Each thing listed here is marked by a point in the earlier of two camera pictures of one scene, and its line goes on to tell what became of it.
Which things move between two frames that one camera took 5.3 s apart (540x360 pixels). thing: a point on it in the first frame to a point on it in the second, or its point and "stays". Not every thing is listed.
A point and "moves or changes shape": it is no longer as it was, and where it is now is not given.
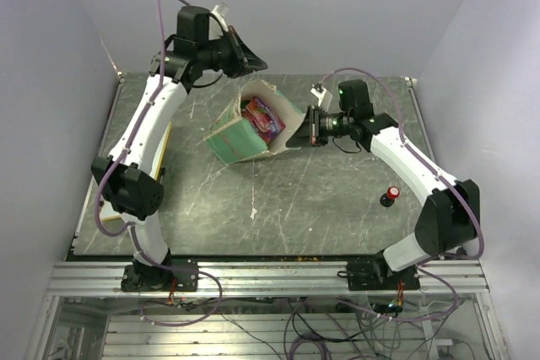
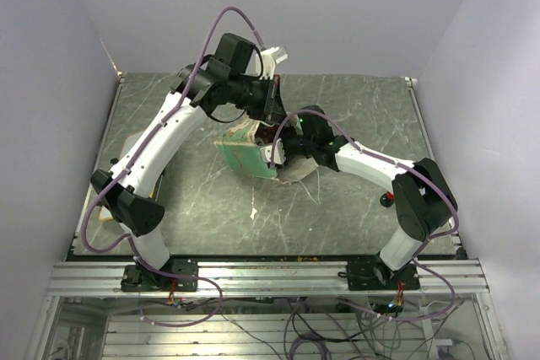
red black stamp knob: (387, 200) stays
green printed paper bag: (235, 141) moves or changes shape
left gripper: (245, 61) to (273, 109)
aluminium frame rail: (270, 279) stays
